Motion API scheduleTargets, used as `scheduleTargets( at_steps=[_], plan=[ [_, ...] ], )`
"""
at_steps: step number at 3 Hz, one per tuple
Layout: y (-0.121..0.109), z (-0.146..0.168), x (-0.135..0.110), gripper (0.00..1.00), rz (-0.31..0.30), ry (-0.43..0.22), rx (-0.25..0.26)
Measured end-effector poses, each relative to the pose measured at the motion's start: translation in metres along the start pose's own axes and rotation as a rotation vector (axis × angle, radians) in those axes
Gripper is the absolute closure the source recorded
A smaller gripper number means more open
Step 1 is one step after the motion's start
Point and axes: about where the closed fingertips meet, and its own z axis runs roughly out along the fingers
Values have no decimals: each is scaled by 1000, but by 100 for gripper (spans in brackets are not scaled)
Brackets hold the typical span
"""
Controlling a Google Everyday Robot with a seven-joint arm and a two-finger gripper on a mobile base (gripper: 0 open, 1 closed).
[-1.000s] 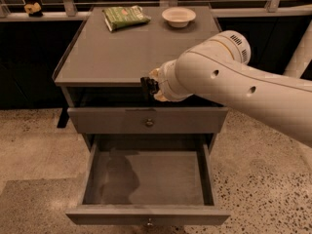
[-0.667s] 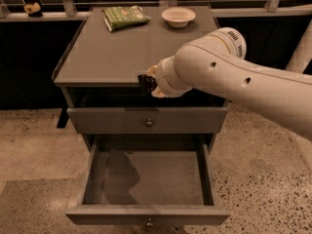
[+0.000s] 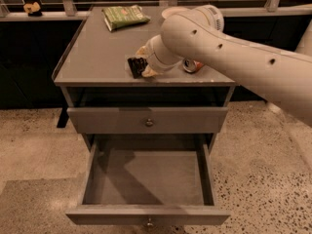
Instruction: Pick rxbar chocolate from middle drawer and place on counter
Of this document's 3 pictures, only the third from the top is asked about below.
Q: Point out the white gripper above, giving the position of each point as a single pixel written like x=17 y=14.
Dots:
x=151 y=57

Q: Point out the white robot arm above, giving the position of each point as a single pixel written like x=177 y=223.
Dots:
x=281 y=77

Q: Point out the grey drawer cabinet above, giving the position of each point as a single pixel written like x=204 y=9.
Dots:
x=95 y=73

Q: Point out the brass top drawer knob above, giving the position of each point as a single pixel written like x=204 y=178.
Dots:
x=149 y=123

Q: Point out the closed grey top drawer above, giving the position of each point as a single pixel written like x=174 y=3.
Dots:
x=131 y=120

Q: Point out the open grey middle drawer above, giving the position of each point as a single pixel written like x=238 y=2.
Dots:
x=127 y=185

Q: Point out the red soda can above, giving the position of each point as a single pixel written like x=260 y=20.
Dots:
x=191 y=66

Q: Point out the green chip bag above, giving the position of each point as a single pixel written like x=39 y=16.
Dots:
x=116 y=17

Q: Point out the white bowl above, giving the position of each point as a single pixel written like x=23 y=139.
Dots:
x=171 y=11

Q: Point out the metal window railing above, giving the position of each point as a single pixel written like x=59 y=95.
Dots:
x=48 y=15

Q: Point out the small yellow black object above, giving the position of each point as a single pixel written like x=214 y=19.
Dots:
x=33 y=9

